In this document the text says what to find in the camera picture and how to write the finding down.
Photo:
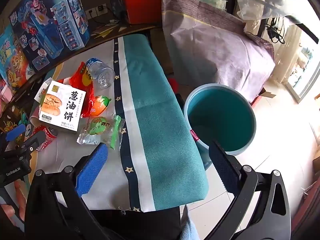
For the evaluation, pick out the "teal striped printed blanket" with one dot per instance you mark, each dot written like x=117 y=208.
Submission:
x=155 y=105

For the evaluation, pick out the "blue plastic bucket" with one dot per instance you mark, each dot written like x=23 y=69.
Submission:
x=220 y=115

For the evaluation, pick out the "orange carrot-shaped candy packet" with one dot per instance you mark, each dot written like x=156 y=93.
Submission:
x=100 y=105

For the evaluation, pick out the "cartoon puppy toy box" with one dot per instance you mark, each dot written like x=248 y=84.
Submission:
x=12 y=62

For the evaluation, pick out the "white wall socket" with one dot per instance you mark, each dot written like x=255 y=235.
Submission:
x=96 y=10

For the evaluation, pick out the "red cardboard box yellow print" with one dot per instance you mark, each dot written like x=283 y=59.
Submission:
x=140 y=0

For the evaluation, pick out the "blue printed toy box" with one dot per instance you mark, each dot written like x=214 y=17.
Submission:
x=50 y=22

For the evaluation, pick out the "white printed cardboard sheet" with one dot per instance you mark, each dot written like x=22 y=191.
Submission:
x=62 y=107

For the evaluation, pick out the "red open cardboard box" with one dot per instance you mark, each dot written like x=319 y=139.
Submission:
x=265 y=95

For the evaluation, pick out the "red plastic item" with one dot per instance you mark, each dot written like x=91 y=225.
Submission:
x=175 y=85

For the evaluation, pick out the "person's blue jeans leg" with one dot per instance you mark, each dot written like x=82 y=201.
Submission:
x=188 y=225

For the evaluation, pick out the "red snack wrapper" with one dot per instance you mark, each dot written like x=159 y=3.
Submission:
x=81 y=80

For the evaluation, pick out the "green snack packet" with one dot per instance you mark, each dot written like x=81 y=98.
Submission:
x=98 y=127

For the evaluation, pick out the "pink paper cup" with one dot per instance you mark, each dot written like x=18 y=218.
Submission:
x=35 y=117

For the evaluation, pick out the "white lace curtain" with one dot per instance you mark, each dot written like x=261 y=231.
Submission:
x=287 y=55

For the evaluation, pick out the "clear plastic bottle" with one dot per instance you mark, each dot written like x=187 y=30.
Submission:
x=100 y=71

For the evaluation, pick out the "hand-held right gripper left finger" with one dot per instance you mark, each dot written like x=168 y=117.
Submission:
x=92 y=170

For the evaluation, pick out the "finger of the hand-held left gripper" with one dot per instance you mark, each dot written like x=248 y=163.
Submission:
x=15 y=132
x=35 y=142

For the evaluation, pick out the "person's left hand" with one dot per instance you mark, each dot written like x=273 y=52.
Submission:
x=21 y=192

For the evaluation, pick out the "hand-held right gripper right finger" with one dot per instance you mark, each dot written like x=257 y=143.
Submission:
x=223 y=167

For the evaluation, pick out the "red soda can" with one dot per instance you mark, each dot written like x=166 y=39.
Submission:
x=48 y=135

